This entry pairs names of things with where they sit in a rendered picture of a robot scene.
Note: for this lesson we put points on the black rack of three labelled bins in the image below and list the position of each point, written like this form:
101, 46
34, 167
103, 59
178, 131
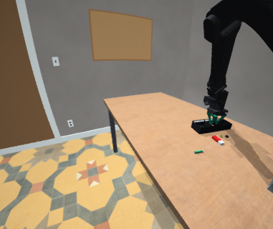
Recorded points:
203, 126

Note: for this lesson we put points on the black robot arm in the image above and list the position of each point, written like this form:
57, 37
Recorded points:
221, 26

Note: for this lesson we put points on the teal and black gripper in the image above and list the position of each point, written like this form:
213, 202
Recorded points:
217, 111

